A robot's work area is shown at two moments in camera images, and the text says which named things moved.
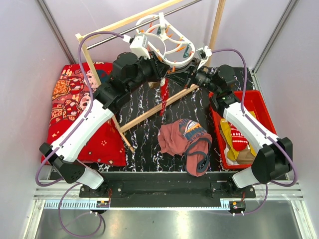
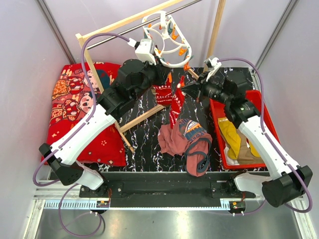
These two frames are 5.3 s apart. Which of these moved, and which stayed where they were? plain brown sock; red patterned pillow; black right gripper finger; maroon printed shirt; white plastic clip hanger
Moved: white plastic clip hanger; black right gripper finger
Stayed: red patterned pillow; plain brown sock; maroon printed shirt
